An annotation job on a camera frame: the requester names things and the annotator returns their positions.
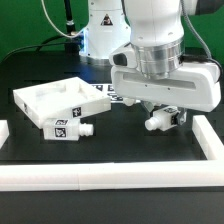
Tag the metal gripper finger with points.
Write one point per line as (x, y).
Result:
(149, 107)
(181, 117)

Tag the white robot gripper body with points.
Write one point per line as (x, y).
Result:
(194, 85)

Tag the white square table top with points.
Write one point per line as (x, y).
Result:
(64, 99)

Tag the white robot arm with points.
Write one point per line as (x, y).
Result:
(153, 68)

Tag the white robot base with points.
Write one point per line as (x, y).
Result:
(106, 31)

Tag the paper sheet with markers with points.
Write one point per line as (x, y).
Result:
(109, 90)

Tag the white U-shaped obstacle fence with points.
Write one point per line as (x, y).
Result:
(202, 173)

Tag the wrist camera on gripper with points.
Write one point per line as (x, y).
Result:
(120, 59)

